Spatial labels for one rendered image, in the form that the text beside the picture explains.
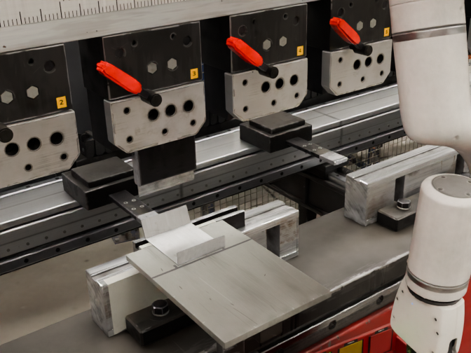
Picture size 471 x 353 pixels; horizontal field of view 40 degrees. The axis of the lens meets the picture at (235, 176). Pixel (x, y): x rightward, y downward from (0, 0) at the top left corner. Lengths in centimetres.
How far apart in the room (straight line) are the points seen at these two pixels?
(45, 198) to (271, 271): 50
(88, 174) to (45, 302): 158
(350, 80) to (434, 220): 38
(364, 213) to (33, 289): 180
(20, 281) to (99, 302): 189
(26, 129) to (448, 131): 52
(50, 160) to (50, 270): 209
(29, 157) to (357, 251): 65
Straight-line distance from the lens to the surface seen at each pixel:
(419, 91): 84
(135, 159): 98
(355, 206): 134
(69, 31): 85
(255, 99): 102
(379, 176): 133
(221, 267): 97
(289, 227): 119
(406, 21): 85
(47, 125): 86
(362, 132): 165
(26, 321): 267
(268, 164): 147
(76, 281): 285
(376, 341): 113
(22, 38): 83
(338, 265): 121
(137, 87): 86
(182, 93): 94
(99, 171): 123
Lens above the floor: 152
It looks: 25 degrees down
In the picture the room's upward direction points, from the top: 2 degrees counter-clockwise
